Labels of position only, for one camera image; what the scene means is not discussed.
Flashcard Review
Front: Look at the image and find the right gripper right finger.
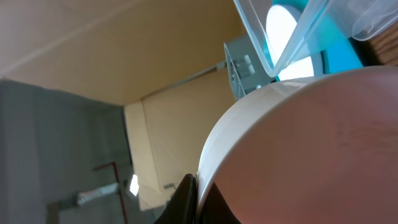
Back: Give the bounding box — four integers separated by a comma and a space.
199, 184, 241, 224

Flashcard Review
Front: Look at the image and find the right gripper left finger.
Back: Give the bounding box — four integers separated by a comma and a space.
154, 174, 197, 224

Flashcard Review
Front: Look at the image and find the small pink plate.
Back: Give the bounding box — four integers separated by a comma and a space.
197, 66, 397, 223

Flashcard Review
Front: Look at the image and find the grey plastic dish rack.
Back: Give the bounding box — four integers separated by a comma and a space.
224, 34, 276, 101

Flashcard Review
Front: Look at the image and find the large white plate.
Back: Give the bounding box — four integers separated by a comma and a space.
266, 4, 314, 81

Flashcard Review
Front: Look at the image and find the clear plastic bin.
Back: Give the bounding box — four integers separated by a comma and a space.
234, 0, 397, 77

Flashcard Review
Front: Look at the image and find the teal plastic tray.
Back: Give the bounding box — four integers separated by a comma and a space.
263, 0, 363, 75

